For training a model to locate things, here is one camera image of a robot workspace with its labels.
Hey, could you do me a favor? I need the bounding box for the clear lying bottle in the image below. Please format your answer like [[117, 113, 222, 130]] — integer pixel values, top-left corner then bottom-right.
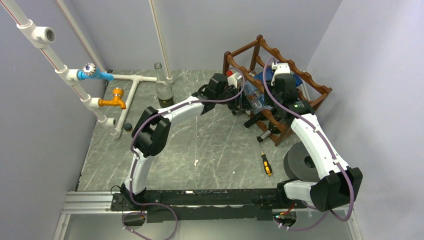
[[122, 122, 133, 132]]

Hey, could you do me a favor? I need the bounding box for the orange brass tap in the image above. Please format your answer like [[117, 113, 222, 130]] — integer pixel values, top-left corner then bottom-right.
[[97, 87, 127, 110]]

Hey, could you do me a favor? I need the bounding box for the wooden wine rack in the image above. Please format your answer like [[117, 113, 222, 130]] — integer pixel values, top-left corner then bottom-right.
[[223, 35, 332, 150]]

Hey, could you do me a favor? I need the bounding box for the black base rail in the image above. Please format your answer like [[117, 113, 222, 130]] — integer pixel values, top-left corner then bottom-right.
[[110, 188, 305, 223]]

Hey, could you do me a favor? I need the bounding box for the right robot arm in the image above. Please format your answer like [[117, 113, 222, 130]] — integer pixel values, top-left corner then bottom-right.
[[264, 73, 363, 222]]

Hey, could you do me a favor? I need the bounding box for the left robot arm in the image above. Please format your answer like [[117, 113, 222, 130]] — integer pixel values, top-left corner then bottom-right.
[[120, 73, 246, 210]]

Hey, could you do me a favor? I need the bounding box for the clear tall empty bottle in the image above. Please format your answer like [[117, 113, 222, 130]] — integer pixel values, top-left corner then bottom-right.
[[154, 62, 175, 108]]

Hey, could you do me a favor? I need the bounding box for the yellow black screwdriver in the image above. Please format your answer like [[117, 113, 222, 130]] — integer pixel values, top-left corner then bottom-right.
[[258, 142, 273, 176]]

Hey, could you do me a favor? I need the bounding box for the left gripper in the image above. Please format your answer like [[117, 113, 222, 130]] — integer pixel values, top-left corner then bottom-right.
[[215, 86, 254, 112]]

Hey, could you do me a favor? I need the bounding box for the blue tap valve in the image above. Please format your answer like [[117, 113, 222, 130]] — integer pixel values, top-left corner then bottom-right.
[[77, 62, 114, 82]]

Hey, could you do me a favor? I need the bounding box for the blue square bottle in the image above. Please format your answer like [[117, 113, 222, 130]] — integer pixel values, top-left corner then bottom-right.
[[259, 66, 303, 88]]

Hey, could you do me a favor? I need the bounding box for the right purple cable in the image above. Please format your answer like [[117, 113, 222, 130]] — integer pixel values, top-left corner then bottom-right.
[[262, 56, 355, 232]]

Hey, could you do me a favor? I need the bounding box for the dark green wine bottle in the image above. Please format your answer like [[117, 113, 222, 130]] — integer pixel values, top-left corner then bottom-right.
[[256, 122, 281, 143]]

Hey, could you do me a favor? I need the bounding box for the white pvc pipe frame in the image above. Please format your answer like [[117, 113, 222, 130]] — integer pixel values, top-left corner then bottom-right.
[[0, 0, 157, 139]]

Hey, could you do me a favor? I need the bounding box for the clear stoppered glass bottle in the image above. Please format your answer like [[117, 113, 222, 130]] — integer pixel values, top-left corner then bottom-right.
[[243, 81, 272, 114]]

